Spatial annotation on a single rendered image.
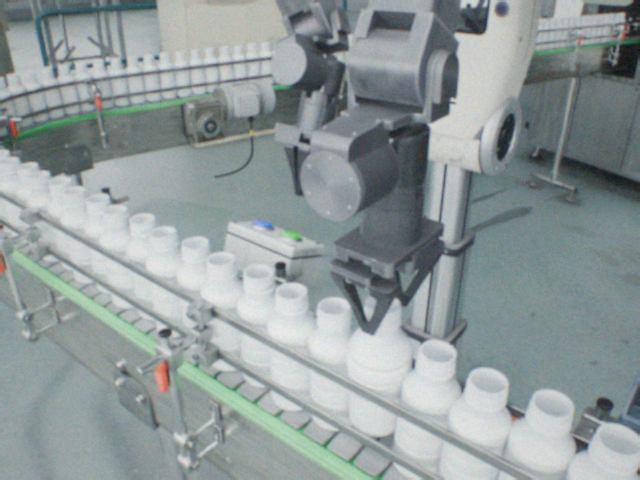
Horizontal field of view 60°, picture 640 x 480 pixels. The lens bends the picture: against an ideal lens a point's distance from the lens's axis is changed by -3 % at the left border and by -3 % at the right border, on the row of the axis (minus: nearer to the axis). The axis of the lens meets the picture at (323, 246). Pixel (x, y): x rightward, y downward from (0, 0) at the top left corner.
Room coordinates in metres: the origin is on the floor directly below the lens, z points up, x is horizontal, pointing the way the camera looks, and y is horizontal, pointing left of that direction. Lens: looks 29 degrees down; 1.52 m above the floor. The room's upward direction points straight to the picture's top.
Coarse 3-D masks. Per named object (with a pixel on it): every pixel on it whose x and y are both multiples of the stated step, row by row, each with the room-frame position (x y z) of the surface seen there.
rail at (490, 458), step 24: (0, 192) 0.95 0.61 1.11; (72, 264) 0.81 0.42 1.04; (120, 264) 0.71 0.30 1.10; (168, 288) 0.64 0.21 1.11; (144, 312) 0.68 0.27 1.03; (216, 312) 0.58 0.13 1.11; (312, 312) 0.58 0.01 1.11; (264, 336) 0.53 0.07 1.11; (312, 360) 0.48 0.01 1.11; (264, 384) 0.53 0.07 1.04; (312, 408) 0.48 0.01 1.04; (384, 408) 0.42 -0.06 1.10; (360, 432) 0.44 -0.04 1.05; (432, 432) 0.39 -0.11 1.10; (480, 456) 0.36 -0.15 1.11
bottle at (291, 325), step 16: (288, 288) 0.56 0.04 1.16; (304, 288) 0.55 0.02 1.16; (288, 304) 0.53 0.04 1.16; (304, 304) 0.54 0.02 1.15; (272, 320) 0.54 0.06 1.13; (288, 320) 0.53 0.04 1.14; (304, 320) 0.53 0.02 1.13; (272, 336) 0.52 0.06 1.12; (288, 336) 0.52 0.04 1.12; (304, 336) 0.52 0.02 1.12; (272, 352) 0.53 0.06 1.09; (304, 352) 0.52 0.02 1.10; (272, 368) 0.53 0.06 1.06; (288, 368) 0.52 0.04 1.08; (304, 368) 0.52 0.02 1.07; (288, 384) 0.52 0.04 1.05; (304, 384) 0.52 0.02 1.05; (288, 400) 0.52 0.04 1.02
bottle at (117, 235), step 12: (108, 216) 0.75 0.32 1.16; (120, 216) 0.75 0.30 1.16; (108, 228) 0.75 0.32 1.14; (120, 228) 0.75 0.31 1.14; (108, 240) 0.74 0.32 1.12; (120, 240) 0.74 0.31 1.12; (120, 252) 0.74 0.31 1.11; (108, 264) 0.74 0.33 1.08; (108, 276) 0.74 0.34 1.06; (120, 276) 0.74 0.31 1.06; (120, 288) 0.73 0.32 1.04; (132, 288) 0.74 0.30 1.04; (120, 300) 0.74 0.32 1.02
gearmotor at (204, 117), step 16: (224, 96) 2.07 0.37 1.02; (240, 96) 2.06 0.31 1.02; (256, 96) 2.09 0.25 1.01; (272, 96) 2.17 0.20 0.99; (192, 112) 2.02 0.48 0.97; (208, 112) 2.04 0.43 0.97; (224, 112) 2.06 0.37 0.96; (240, 112) 2.05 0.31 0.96; (256, 112) 2.09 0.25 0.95; (192, 128) 2.03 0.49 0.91; (208, 128) 2.02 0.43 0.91; (192, 144) 2.09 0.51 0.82
